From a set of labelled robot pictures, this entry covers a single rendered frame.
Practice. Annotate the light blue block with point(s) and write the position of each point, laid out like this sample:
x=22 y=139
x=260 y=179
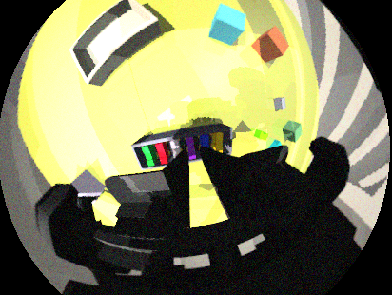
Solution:
x=227 y=24

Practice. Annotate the cyan rectangular block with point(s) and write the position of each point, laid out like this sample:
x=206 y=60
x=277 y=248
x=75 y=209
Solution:
x=275 y=143

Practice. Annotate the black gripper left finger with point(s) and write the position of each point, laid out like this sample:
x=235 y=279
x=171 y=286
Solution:
x=169 y=185

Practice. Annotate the small lime green block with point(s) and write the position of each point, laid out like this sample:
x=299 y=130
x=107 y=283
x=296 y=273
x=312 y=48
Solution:
x=260 y=135

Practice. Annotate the pale green block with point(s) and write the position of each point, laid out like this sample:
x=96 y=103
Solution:
x=292 y=131

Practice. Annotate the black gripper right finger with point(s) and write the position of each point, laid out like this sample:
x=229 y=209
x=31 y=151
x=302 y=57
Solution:
x=230 y=175

